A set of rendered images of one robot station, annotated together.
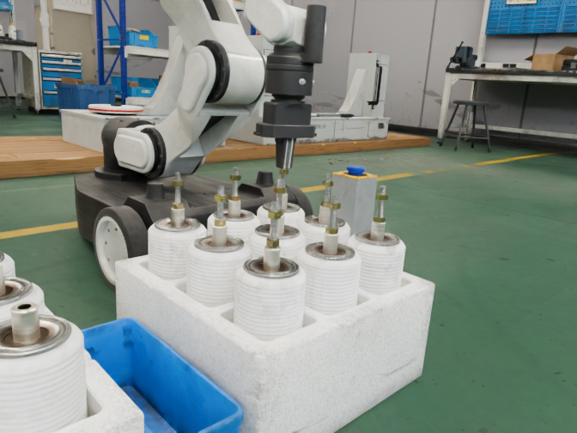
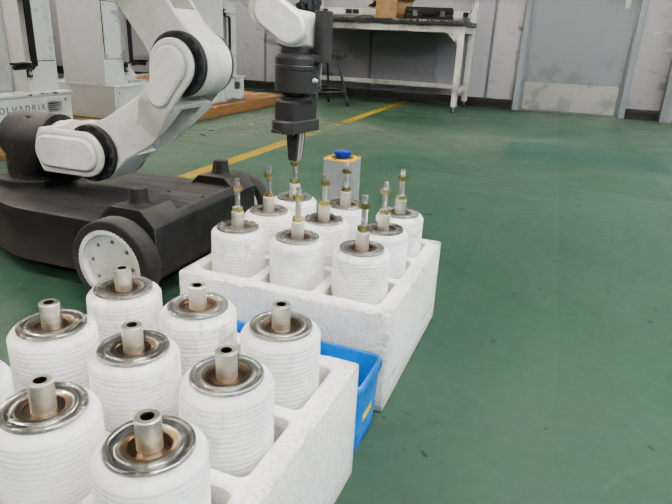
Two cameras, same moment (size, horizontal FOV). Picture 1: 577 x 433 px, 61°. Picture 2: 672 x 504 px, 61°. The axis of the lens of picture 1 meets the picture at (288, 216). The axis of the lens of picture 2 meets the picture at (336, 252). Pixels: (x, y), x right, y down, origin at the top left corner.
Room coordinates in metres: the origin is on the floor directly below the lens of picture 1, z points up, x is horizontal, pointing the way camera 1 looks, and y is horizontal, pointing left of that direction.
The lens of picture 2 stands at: (-0.18, 0.43, 0.58)
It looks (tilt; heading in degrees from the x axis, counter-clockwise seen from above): 21 degrees down; 335
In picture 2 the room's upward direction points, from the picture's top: 3 degrees clockwise
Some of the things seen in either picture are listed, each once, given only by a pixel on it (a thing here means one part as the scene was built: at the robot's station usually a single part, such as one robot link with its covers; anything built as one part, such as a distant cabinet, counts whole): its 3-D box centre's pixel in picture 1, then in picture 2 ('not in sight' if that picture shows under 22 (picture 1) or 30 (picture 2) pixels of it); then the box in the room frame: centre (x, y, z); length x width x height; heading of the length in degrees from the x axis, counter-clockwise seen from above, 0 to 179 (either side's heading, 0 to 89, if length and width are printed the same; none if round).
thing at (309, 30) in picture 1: (300, 40); (305, 41); (0.95, 0.00, 0.57); 0.11 x 0.11 x 0.11; 51
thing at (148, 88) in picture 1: (135, 87); not in sight; (5.80, 1.86, 0.36); 0.50 x 0.38 x 0.21; 47
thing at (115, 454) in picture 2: not in sight; (149, 445); (0.24, 0.40, 0.25); 0.08 x 0.08 x 0.01
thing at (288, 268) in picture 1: (271, 267); (361, 248); (0.61, 0.02, 0.25); 0.08 x 0.08 x 0.01
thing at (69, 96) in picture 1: (86, 103); not in sight; (5.06, 2.12, 0.18); 0.50 x 0.41 x 0.37; 50
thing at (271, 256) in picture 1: (271, 259); (362, 241); (0.61, 0.02, 0.26); 0.02 x 0.02 x 0.03
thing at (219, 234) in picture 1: (219, 235); (297, 230); (0.70, 0.10, 0.26); 0.02 x 0.02 x 0.03
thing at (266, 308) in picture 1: (267, 329); (358, 298); (0.61, 0.02, 0.16); 0.10 x 0.10 x 0.18
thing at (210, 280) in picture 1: (217, 299); (296, 285); (0.70, 0.10, 0.16); 0.10 x 0.10 x 0.18
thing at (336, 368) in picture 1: (271, 320); (320, 296); (0.78, 0.02, 0.09); 0.39 x 0.39 x 0.18; 45
